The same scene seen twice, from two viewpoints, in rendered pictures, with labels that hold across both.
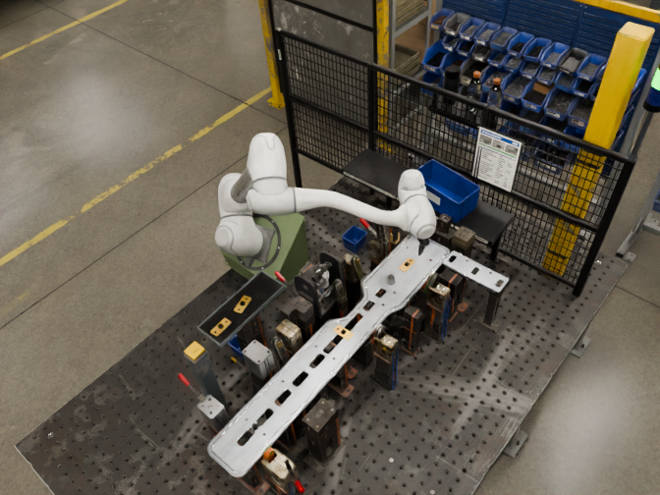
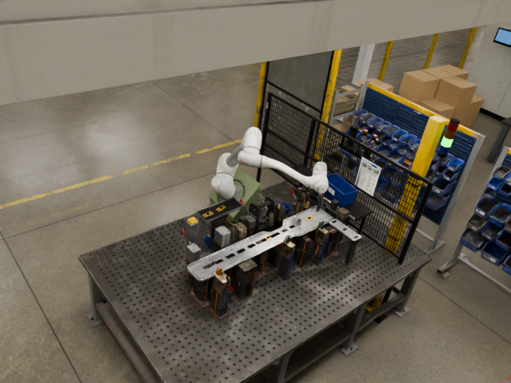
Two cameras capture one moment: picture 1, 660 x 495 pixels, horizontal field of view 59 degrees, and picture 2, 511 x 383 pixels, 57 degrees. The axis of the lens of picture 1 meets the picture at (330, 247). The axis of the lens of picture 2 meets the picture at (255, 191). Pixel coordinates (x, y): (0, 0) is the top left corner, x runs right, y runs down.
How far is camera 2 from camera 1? 150 cm
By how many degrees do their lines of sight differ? 13
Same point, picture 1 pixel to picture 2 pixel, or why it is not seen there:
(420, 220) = (320, 182)
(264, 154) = (252, 136)
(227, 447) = (197, 268)
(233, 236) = (221, 182)
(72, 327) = (103, 229)
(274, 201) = (252, 158)
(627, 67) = (432, 134)
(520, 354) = (360, 281)
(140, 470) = (143, 282)
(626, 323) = (433, 307)
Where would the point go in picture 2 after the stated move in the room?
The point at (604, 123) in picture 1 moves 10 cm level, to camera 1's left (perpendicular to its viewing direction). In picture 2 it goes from (420, 162) to (407, 159)
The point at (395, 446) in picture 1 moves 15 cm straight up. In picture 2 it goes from (280, 304) to (284, 289)
